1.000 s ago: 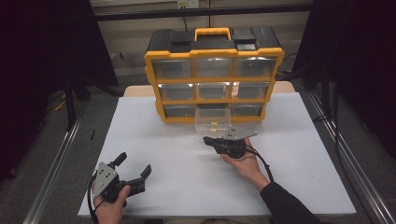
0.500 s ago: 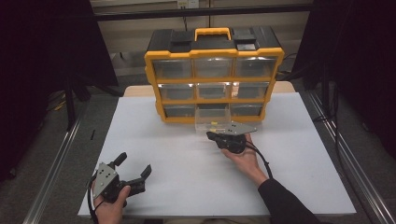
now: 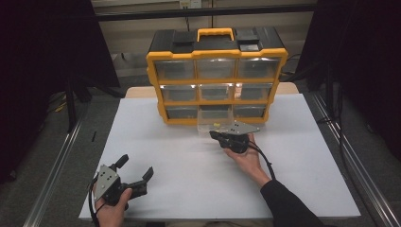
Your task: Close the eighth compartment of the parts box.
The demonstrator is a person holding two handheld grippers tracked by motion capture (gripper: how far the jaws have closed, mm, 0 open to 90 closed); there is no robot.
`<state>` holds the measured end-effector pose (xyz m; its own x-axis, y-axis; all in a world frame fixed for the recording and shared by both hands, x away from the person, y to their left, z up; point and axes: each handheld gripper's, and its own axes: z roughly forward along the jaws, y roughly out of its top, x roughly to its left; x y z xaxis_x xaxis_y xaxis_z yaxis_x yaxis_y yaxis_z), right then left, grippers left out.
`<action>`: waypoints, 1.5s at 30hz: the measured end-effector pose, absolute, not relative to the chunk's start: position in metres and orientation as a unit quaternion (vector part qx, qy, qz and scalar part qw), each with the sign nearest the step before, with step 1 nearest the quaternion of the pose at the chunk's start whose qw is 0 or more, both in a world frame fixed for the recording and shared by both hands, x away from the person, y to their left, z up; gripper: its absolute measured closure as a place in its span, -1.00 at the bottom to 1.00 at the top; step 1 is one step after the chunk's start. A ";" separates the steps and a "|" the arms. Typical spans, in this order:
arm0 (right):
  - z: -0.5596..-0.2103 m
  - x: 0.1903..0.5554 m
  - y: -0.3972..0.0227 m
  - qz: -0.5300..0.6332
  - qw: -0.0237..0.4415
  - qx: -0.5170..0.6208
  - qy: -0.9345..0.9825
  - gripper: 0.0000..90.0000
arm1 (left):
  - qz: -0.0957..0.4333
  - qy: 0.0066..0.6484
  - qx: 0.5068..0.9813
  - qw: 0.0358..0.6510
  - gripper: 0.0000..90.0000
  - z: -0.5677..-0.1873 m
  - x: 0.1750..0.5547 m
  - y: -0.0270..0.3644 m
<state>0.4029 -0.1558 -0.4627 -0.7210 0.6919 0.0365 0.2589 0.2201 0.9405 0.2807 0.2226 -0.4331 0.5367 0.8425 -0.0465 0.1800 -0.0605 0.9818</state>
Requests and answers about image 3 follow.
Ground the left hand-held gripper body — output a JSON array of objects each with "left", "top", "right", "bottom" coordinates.
[{"left": 93, "top": 164, "right": 148, "bottom": 211}]

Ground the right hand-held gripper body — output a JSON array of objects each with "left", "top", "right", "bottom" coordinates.
[{"left": 217, "top": 120, "right": 261, "bottom": 155}]

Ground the single small clear drawer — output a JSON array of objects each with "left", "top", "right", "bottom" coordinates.
[{"left": 197, "top": 104, "right": 235, "bottom": 136}]

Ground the yellow black drawer organizer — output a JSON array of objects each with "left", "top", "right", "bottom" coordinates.
[{"left": 146, "top": 26, "right": 288, "bottom": 126}]

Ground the person's left hand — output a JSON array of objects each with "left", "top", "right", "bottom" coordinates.
[{"left": 94, "top": 187, "right": 133, "bottom": 227}]

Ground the person's right hand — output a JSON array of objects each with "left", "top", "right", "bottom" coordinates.
[{"left": 223, "top": 132, "right": 272, "bottom": 188}]

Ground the white table sheet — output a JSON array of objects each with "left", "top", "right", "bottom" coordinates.
[{"left": 78, "top": 93, "right": 361, "bottom": 220}]

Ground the wooden table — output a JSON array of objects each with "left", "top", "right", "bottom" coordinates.
[{"left": 125, "top": 82, "right": 300, "bottom": 99}]

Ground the black metal stand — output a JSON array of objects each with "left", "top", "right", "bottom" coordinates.
[
  {"left": 64, "top": 75, "right": 78, "bottom": 133},
  {"left": 325, "top": 62, "right": 336, "bottom": 122}
]

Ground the grid of transparent organizer drawers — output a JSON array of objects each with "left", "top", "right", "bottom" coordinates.
[{"left": 153, "top": 58, "right": 282, "bottom": 120}]

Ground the black horizontal bar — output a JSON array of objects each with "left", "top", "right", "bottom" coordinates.
[{"left": 94, "top": 3, "right": 318, "bottom": 23}]

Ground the black curtain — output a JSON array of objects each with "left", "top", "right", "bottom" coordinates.
[
  {"left": 0, "top": 0, "right": 121, "bottom": 184},
  {"left": 295, "top": 0, "right": 401, "bottom": 163}
]

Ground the left hand-held gripper cable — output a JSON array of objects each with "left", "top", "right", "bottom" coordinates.
[{"left": 88, "top": 174, "right": 102, "bottom": 227}]

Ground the hand-held gripper cable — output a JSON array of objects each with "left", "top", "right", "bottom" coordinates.
[
  {"left": 88, "top": 174, "right": 102, "bottom": 227},
  {"left": 247, "top": 141, "right": 277, "bottom": 181}
]

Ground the right hand-held gripper cable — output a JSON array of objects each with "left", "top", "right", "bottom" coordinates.
[{"left": 247, "top": 141, "right": 277, "bottom": 181}]

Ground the metal floor rail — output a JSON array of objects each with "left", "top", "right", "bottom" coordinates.
[
  {"left": 310, "top": 93, "right": 401, "bottom": 227},
  {"left": 23, "top": 103, "right": 90, "bottom": 227}
]

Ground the black floor cable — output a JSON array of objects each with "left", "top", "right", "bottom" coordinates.
[{"left": 316, "top": 84, "right": 349, "bottom": 179}]

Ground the white wall outlet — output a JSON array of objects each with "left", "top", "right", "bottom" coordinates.
[{"left": 179, "top": 0, "right": 202, "bottom": 9}]

